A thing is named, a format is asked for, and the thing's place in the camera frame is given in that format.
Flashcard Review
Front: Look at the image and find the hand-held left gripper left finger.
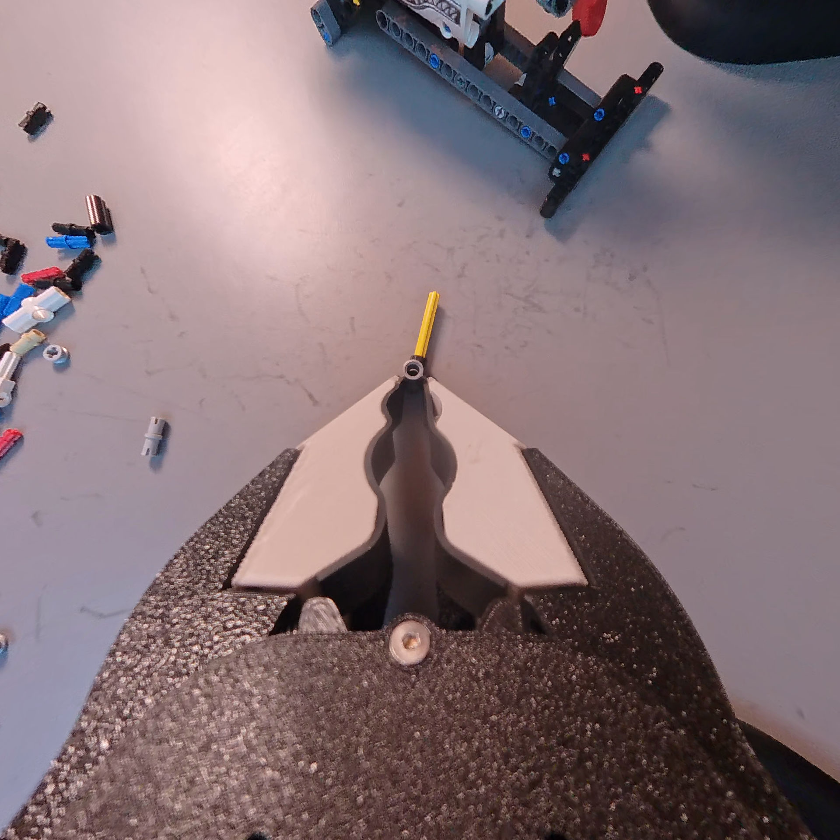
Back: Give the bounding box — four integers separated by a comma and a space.
234, 378, 408, 594

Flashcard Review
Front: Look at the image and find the yellow axle rod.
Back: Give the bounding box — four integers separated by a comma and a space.
415, 292, 442, 362

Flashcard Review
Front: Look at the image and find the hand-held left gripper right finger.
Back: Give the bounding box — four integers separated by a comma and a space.
423, 378, 588, 594

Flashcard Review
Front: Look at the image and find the brick-built truck model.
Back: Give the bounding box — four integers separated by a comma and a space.
311, 0, 664, 219

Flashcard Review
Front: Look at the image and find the pile of small brick pieces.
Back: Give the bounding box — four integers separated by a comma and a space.
0, 195, 116, 460

